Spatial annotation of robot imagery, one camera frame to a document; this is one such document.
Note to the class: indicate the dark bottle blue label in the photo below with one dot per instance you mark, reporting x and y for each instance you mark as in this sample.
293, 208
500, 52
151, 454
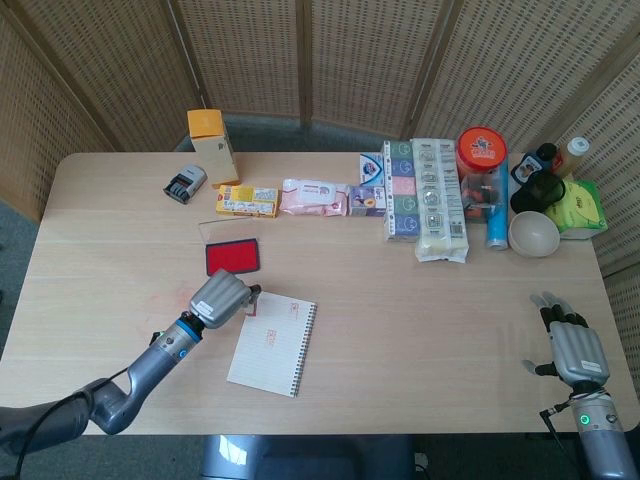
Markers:
530, 165

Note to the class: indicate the wicker folding screen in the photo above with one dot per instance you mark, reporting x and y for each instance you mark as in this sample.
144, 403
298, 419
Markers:
350, 55

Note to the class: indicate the multicolour pocket tissue pack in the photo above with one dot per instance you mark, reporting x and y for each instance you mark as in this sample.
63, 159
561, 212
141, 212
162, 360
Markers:
401, 192

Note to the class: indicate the small purple box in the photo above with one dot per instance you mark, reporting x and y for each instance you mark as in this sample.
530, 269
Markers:
366, 201

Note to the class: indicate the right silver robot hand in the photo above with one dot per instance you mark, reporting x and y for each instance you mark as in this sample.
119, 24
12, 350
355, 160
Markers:
580, 352

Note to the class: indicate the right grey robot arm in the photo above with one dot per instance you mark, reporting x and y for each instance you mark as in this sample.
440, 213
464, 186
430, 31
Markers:
600, 440

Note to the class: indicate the white spiral notebook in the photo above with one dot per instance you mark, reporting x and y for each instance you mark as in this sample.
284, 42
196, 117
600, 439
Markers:
275, 350

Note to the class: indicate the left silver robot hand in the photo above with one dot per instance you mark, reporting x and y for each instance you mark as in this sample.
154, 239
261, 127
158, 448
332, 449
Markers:
220, 300

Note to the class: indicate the dark robot base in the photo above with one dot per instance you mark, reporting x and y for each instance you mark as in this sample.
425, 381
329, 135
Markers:
300, 457

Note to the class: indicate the pale yellow wrapped pack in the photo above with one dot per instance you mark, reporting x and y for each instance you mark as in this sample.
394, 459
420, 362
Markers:
441, 200

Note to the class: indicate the flat yellow printed box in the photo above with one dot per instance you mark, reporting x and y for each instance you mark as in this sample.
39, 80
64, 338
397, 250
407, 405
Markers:
247, 201

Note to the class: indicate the black dark green cup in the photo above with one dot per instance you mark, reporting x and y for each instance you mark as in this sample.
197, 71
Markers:
540, 192

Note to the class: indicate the pink wet wipes pack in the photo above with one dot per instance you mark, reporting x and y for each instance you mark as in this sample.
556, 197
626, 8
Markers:
312, 197

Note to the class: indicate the green tissue pack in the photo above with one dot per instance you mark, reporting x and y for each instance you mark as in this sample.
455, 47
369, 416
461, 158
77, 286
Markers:
582, 210

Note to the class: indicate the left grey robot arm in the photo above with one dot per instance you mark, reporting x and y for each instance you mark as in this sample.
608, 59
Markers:
150, 370

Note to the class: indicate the white blue shield box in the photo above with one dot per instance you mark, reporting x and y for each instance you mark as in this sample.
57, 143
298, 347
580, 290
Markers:
371, 169

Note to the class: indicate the red ink pad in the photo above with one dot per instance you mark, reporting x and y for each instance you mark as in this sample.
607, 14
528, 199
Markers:
232, 256

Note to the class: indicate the beige bowl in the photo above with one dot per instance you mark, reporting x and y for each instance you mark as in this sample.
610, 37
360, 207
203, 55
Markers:
534, 234

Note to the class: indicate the grey self-inking date stamper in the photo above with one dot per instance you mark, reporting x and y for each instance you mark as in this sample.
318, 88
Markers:
186, 183

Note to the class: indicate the blue cylindrical tube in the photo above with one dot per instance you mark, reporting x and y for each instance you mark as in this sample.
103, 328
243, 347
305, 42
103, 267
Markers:
497, 225

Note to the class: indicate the yellow bottle white cap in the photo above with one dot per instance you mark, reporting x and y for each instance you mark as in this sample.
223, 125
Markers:
572, 155

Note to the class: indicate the tall yellow carton box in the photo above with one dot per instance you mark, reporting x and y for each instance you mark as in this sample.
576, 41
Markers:
216, 155

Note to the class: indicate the clear jar orange lid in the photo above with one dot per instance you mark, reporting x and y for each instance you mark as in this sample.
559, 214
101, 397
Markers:
481, 167

